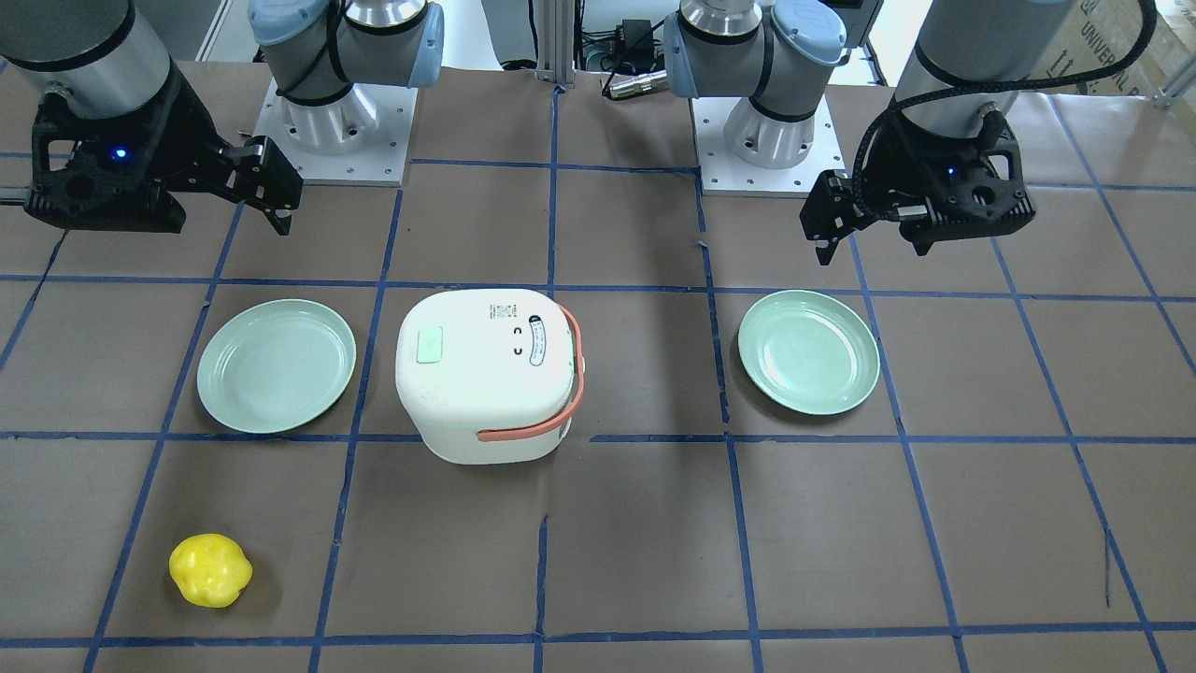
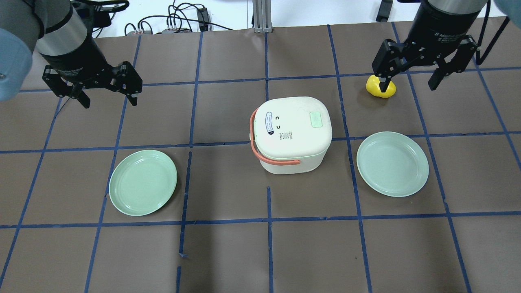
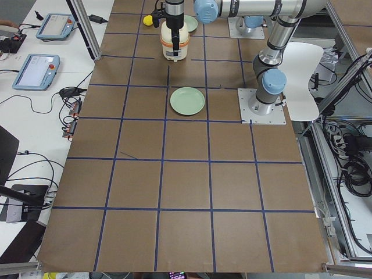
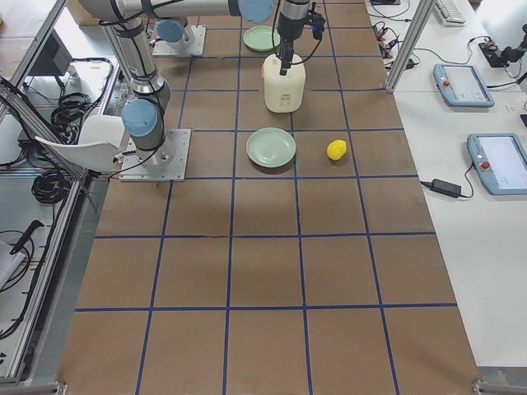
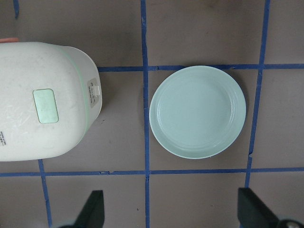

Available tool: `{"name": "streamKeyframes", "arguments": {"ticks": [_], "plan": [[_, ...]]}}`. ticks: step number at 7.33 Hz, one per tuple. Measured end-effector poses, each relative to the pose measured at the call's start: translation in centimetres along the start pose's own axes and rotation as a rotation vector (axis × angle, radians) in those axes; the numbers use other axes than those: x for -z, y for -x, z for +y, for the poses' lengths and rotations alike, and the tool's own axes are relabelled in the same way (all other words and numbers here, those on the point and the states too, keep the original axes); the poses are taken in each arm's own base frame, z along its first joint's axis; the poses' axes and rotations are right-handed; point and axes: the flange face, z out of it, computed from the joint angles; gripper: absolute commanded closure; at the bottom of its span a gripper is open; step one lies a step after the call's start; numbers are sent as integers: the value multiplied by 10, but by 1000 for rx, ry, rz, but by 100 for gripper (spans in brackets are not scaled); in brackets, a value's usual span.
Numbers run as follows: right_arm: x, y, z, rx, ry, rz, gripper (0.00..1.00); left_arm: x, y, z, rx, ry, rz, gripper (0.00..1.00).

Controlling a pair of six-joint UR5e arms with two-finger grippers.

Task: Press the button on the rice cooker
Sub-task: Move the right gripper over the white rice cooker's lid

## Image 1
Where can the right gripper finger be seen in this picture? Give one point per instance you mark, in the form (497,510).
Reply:
(265,179)

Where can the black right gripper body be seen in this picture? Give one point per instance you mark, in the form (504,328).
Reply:
(177,140)

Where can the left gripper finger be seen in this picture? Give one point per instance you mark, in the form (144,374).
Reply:
(830,213)

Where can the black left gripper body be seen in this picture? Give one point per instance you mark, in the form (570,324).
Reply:
(904,168)

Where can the green plate near left arm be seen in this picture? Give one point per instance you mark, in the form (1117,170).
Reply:
(808,352)

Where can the green plate near right arm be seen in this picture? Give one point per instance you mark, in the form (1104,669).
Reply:
(276,366)

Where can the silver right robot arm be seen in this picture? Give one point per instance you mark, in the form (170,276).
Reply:
(114,62)

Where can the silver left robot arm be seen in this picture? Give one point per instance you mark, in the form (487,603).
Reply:
(969,56)

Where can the white rice cooker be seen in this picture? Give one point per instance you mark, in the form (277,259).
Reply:
(490,376)

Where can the cardboard box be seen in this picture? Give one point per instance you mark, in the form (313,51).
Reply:
(1099,33)

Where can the black power adapter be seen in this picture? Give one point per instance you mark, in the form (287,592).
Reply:
(633,36)

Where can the yellow toy pepper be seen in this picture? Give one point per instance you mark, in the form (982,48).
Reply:
(210,570)

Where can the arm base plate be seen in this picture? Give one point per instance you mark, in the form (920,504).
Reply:
(361,140)
(743,153)

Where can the aluminium frame post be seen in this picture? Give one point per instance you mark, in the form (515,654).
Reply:
(556,28)

